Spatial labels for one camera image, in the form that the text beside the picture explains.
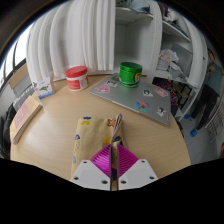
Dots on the green metal tin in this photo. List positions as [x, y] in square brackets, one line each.
[130, 75]

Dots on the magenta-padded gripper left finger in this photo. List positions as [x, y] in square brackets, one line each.
[91, 173]

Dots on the white curtain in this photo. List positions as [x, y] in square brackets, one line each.
[70, 36]

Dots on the white shelf unit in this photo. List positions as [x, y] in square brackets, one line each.
[166, 43]

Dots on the black-framed window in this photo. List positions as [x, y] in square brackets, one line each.
[13, 60]

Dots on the small white and blue carton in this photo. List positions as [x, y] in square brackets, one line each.
[44, 88]

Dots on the black backpack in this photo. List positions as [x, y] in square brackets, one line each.
[8, 130]

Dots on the orange and yellow book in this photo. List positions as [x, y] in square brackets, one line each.
[25, 115]

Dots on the white jar with red lid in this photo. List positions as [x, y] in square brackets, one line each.
[77, 80]

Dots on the yellow fish-print towel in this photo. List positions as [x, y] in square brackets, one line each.
[93, 133]

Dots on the silver laptop with stickers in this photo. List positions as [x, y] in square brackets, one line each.
[130, 100]

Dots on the brown cardboard box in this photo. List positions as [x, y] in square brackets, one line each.
[18, 78]

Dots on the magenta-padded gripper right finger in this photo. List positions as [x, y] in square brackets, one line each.
[136, 173]

